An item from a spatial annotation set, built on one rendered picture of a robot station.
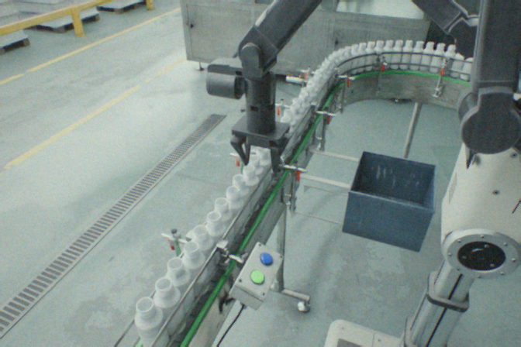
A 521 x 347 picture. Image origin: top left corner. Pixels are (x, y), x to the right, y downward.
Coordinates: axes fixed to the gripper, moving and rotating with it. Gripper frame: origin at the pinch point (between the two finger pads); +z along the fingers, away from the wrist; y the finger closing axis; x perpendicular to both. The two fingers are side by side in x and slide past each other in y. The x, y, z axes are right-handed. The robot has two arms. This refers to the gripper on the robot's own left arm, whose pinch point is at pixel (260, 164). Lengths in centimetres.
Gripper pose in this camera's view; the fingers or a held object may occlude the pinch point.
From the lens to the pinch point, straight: 78.9
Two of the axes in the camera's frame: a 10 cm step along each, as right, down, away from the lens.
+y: 9.3, 2.2, -3.1
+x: 3.8, -5.5, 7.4
